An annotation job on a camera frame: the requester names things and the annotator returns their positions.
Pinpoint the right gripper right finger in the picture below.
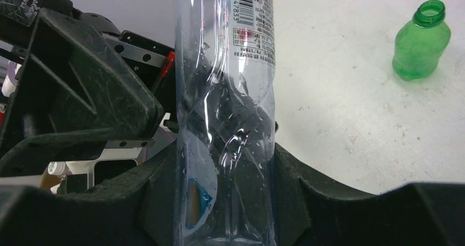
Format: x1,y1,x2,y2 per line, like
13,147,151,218
274,145,464,245

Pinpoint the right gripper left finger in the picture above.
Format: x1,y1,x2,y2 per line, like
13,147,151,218
1,143,177,245

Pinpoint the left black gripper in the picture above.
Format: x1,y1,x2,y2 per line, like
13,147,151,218
1,9,175,177

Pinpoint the clear bottle blue cap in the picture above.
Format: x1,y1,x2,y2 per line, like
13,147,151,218
174,0,276,245

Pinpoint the green plastic bottle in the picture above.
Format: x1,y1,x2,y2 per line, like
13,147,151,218
392,0,451,81

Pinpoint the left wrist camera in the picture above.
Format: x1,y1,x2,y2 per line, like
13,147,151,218
1,113,176,194

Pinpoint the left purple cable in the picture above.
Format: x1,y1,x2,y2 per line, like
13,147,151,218
2,61,22,96

